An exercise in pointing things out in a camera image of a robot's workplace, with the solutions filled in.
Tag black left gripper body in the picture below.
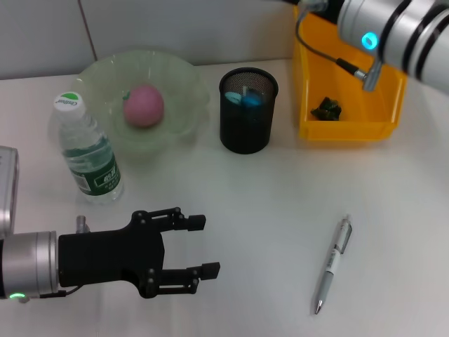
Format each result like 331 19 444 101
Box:
58 210 166 299

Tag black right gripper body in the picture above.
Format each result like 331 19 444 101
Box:
315 0 344 25

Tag green plastic wrapper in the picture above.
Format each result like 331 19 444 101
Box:
310 96 343 122

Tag clear green-label water bottle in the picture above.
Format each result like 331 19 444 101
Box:
51 90 124 205

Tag pink toy peach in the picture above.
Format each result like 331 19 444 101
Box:
122 84 165 129

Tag clear plastic ruler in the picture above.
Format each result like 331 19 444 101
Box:
241 85 267 99

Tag blue scissors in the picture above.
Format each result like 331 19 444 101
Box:
224 91 264 110

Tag grey white ballpoint pen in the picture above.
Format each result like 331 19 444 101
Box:
314 214 353 314

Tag green glass fruit plate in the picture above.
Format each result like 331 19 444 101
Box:
65 48 212 155

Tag black mesh pen holder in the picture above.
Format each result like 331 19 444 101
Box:
218 67 279 155

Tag yellow plastic bin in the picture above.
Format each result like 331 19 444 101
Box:
293 3 408 143

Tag right gripper plug and cable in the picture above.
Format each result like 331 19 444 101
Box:
295 0 384 93

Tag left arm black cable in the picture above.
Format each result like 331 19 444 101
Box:
17 286 82 305

